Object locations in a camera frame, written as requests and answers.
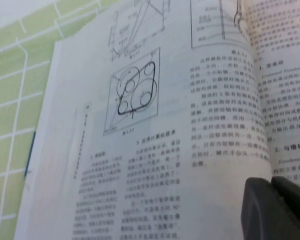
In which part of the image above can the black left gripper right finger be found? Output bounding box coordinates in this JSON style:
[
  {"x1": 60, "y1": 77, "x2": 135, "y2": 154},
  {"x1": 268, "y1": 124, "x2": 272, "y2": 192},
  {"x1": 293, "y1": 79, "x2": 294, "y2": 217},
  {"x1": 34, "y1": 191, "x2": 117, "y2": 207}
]
[{"x1": 271, "y1": 175, "x2": 300, "y2": 240}]

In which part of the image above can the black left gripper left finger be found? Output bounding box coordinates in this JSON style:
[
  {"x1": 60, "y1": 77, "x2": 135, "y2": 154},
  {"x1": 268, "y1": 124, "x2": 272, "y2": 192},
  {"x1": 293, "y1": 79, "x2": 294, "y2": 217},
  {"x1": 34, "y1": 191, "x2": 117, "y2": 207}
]
[{"x1": 241, "y1": 176, "x2": 291, "y2": 240}]

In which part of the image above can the hardcover technical book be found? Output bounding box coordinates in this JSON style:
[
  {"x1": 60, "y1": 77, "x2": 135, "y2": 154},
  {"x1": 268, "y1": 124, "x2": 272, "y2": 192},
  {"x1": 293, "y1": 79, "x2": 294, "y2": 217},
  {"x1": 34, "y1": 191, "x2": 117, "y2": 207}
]
[{"x1": 13, "y1": 0, "x2": 300, "y2": 240}]

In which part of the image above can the green white checkered tablecloth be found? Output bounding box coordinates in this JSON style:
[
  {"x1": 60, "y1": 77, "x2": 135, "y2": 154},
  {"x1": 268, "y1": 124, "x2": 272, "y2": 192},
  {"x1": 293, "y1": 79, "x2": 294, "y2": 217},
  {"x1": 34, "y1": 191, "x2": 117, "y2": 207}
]
[{"x1": 0, "y1": 0, "x2": 122, "y2": 240}]

